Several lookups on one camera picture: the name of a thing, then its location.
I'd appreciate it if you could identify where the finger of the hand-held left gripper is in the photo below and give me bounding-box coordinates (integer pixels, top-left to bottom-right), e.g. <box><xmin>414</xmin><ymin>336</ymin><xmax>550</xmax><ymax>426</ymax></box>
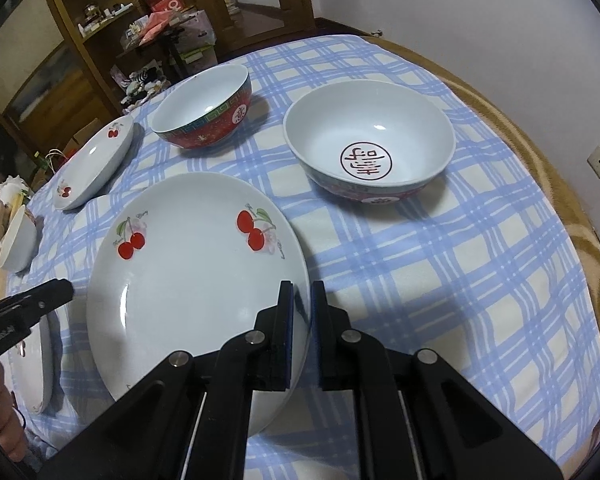
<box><xmin>0</xmin><ymin>279</ymin><xmax>75</xmax><ymax>328</ymax></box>

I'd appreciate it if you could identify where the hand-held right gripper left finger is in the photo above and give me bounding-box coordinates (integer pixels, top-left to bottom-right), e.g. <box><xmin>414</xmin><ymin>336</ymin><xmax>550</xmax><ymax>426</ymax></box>
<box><xmin>40</xmin><ymin>280</ymin><xmax>295</xmax><ymax>480</ymax></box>

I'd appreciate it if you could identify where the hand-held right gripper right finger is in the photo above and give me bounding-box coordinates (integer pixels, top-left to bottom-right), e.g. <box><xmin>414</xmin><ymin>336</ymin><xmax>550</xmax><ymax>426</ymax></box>
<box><xmin>311</xmin><ymin>280</ymin><xmax>564</xmax><ymax>480</ymax></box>

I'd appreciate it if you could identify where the white cherry print plate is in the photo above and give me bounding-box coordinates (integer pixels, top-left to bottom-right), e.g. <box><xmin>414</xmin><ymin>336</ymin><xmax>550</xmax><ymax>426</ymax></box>
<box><xmin>86</xmin><ymin>171</ymin><xmax>312</xmax><ymax>436</ymax></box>
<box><xmin>54</xmin><ymin>115</ymin><xmax>135</xmax><ymax>211</ymax></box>
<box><xmin>9</xmin><ymin>310</ymin><xmax>56</xmax><ymax>416</ymax></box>

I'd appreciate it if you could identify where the plain white bowl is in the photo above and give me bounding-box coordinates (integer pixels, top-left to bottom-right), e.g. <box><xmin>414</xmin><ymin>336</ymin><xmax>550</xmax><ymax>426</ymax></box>
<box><xmin>0</xmin><ymin>204</ymin><xmax>38</xmax><ymax>274</ymax></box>

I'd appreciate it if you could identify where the large bowl with red seal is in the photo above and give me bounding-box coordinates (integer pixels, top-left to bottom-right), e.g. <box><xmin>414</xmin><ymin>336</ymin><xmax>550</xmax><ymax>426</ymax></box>
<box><xmin>283</xmin><ymin>81</ymin><xmax>456</xmax><ymax>210</ymax></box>

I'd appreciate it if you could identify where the small red patterned bowl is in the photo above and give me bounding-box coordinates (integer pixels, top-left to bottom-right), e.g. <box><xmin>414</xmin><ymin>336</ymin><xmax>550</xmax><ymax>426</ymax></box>
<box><xmin>151</xmin><ymin>63</ymin><xmax>253</xmax><ymax>150</ymax></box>

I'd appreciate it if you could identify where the person's left hand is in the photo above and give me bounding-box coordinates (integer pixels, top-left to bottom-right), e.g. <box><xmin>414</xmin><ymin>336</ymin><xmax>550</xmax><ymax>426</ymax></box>
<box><xmin>0</xmin><ymin>361</ymin><xmax>27</xmax><ymax>463</ymax></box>

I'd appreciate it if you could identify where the blue plaid cloth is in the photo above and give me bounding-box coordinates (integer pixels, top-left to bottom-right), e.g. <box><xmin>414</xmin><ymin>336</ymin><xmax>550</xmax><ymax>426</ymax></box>
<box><xmin>0</xmin><ymin>34</ymin><xmax>600</xmax><ymax>480</ymax></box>

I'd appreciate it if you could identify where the striped black white cloth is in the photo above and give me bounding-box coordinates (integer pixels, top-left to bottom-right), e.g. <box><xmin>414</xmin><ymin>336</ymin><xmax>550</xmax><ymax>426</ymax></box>
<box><xmin>125</xmin><ymin>62</ymin><xmax>167</xmax><ymax>92</ymax></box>

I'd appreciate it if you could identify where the black stand table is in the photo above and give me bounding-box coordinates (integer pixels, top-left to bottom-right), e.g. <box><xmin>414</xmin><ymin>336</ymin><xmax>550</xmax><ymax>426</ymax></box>
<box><xmin>117</xmin><ymin>25</ymin><xmax>216</xmax><ymax>83</ymax></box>

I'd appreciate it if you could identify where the group of small shelf jars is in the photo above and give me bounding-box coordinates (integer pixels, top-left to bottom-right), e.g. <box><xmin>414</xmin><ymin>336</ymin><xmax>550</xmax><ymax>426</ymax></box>
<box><xmin>77</xmin><ymin>2</ymin><xmax>136</xmax><ymax>36</ymax></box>

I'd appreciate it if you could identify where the clear plastic storage box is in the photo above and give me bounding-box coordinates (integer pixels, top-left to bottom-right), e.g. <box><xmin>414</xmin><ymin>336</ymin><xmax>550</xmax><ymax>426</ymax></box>
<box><xmin>177</xmin><ymin>10</ymin><xmax>217</xmax><ymax>66</ymax></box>

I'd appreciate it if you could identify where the pink paper sheet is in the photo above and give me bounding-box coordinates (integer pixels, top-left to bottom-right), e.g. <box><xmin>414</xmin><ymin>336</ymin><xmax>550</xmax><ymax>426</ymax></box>
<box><xmin>140</xmin><ymin>10</ymin><xmax>181</xmax><ymax>41</ymax></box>

